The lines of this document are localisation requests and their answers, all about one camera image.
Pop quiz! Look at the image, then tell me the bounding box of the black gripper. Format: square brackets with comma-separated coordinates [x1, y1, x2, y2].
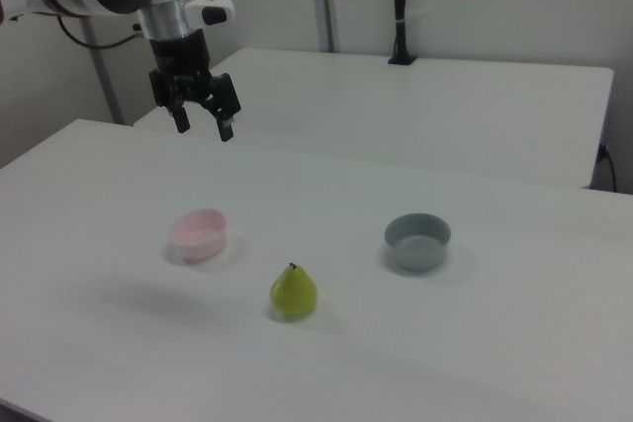
[148, 29, 243, 143]

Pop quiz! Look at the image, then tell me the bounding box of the green pear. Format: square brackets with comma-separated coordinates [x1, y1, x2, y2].
[269, 262, 318, 317]

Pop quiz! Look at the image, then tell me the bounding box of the pink plastic bowl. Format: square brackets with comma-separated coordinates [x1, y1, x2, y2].
[167, 208, 230, 263]

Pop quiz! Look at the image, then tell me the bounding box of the gray plastic bowl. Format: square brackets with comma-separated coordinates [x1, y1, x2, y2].
[383, 212, 453, 272]

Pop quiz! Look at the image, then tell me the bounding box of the black pole with clamp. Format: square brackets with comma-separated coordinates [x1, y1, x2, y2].
[387, 0, 419, 66]

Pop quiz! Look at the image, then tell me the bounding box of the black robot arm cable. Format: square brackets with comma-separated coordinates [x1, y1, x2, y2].
[55, 13, 147, 51]

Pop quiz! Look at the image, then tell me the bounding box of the black wall cable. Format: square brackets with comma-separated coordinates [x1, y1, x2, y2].
[595, 143, 619, 192]

